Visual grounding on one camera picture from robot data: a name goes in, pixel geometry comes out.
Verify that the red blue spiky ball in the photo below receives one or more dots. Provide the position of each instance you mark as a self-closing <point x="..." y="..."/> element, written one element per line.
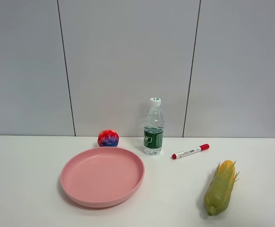
<point x="108" y="138"/>

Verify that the clear water bottle green label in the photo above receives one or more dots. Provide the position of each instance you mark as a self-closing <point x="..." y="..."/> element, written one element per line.
<point x="153" y="128"/>

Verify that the pink round plate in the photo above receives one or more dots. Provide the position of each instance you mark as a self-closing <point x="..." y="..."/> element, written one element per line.
<point x="102" y="177"/>

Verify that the red whiteboard marker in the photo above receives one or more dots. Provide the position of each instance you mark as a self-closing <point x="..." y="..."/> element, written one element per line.
<point x="189" y="152"/>

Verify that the toy corn cob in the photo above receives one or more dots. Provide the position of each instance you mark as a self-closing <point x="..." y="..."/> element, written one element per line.
<point x="218" y="194"/>

